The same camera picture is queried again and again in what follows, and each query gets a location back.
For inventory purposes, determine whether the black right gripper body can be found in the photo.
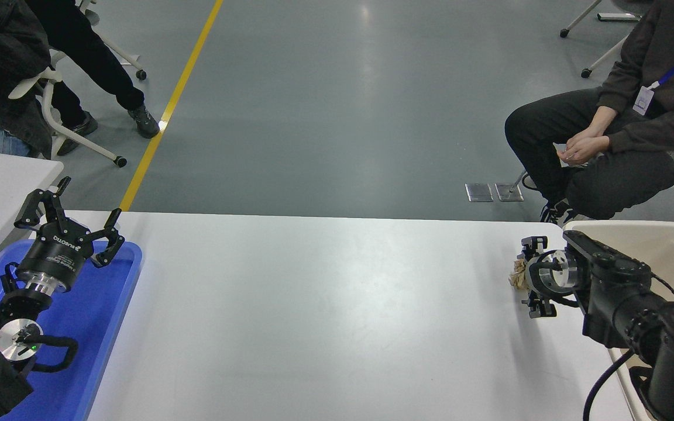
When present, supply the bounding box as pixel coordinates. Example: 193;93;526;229
525;251;544;293

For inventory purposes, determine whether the person's left hand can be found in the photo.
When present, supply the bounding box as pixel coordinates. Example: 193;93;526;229
558;136;611;165

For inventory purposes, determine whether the blue plastic tray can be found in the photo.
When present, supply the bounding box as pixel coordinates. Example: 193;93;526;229
0;239;143;421

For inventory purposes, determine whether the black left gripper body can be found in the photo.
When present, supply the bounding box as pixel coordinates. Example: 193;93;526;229
18;218;95;289

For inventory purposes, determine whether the white office chair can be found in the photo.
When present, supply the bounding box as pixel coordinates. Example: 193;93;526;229
9;65;128;168

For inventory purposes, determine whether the white wheeled chair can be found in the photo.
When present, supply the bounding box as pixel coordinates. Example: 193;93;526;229
559;0;648;80

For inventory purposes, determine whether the tan paper ball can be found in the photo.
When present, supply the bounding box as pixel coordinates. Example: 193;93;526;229
509;257;528;291

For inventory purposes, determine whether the person's right hand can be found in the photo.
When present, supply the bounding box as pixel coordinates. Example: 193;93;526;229
565;126;604;148

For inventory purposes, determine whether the grey seat office chair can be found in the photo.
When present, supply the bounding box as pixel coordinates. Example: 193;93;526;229
77;0;147;81

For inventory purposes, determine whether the blue lanyard with badge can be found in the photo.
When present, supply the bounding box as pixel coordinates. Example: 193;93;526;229
632;6;674;116

